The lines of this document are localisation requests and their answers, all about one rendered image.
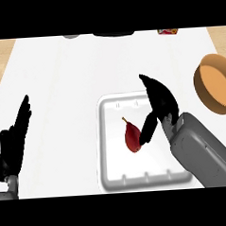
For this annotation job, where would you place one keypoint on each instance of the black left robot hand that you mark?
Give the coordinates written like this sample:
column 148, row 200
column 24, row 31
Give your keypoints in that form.
column 14, row 141

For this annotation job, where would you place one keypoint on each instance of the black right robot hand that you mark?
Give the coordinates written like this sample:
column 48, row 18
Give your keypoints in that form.
column 161, row 99

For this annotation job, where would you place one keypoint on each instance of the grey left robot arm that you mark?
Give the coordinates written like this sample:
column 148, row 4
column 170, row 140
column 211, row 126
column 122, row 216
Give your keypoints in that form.
column 8, row 189

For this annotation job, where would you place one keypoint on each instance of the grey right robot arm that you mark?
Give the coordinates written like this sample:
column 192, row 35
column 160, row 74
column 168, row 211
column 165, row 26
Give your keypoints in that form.
column 199, row 153

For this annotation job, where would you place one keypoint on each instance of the red pear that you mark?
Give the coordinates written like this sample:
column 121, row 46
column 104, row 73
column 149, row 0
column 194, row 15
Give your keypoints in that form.
column 132, row 137

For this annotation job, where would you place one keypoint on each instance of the orange round pot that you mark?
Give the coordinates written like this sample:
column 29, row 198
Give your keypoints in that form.
column 215, row 85

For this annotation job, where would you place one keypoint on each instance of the white plastic tray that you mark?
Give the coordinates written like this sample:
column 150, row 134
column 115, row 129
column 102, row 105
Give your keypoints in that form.
column 121, row 168

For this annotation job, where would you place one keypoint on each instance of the red and yellow box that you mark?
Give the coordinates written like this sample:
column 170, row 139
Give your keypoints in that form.
column 168, row 31

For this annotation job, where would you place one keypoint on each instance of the black flat object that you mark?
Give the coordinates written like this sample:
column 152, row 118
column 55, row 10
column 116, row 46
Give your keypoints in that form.
column 113, row 33

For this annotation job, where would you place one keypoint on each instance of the grey round object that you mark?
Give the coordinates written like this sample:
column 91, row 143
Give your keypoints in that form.
column 71, row 36

